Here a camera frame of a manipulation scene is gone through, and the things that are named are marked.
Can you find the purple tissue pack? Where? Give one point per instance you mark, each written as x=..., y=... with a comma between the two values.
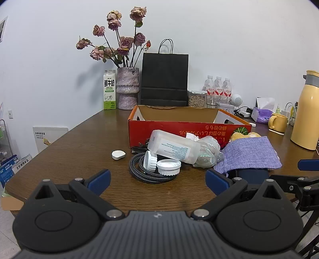
x=261, y=115

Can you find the yellow thermos grey lid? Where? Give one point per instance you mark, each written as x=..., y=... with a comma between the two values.
x=305, y=112

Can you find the white round speaker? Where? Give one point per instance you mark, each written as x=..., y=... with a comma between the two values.
x=236, y=99

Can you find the yellow plush toy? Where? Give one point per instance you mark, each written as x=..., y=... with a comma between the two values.
x=239, y=136

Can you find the flat wooden stick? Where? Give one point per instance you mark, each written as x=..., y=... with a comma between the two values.
x=276, y=131

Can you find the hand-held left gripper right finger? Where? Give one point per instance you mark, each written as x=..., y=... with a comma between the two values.
x=216, y=183

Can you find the white box on floor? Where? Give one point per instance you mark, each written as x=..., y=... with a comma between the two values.
x=49, y=135

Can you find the black paper bag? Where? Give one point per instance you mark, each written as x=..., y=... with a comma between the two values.
x=164, y=74

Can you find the brown wooden desktop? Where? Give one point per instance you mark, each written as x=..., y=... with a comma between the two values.
x=87, y=139

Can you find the white earbud case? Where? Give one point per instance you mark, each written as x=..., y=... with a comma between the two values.
x=119, y=155

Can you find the blue printed carton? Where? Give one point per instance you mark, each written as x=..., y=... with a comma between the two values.
x=7, y=171

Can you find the red label water bottle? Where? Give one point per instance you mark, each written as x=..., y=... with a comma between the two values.
x=218, y=88
x=210, y=87
x=226, y=89

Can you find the clear plastic bag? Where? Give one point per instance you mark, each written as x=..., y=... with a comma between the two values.
x=208, y=152

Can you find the red rose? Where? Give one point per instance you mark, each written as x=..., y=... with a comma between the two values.
x=221, y=144

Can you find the white power adapter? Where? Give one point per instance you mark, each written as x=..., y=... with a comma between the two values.
x=246, y=114

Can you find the brown cardboard piece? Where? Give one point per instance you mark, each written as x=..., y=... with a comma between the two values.
x=11, y=204

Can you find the wall picture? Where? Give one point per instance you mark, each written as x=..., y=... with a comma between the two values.
x=3, y=28

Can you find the clear glass jar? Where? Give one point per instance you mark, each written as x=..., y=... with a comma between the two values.
x=211, y=101

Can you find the small green dropper bottle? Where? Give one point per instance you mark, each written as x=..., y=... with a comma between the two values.
x=278, y=110

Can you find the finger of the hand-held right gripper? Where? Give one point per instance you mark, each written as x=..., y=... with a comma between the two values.
x=309, y=164
x=291, y=183

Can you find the purple marbled vase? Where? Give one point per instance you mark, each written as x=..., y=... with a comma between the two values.
x=127, y=84

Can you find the white tin box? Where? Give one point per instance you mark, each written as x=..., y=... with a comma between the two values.
x=227, y=109

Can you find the yellow mug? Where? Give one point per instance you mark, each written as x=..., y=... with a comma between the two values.
x=279, y=123

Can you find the dried pink rose bouquet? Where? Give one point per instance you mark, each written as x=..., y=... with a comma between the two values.
x=125, y=41

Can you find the red cardboard box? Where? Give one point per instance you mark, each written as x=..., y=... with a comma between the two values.
x=174, y=127

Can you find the white green milk carton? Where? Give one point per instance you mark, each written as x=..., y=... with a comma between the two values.
x=109, y=89

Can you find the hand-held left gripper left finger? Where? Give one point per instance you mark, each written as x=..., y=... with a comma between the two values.
x=99, y=180

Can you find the ribbed white jar lid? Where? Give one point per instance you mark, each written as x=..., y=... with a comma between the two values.
x=168, y=167
x=150, y=160

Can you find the purple woven pouch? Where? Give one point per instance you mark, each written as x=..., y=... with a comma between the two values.
x=249, y=154

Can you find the small clear bottle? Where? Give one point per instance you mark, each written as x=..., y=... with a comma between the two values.
x=294, y=117

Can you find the clear seed container white lid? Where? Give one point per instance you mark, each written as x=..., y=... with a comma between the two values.
x=197, y=100

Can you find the white wall socket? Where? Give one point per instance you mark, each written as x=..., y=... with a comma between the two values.
x=10, y=113

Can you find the white printed card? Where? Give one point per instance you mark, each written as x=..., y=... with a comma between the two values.
x=22, y=164

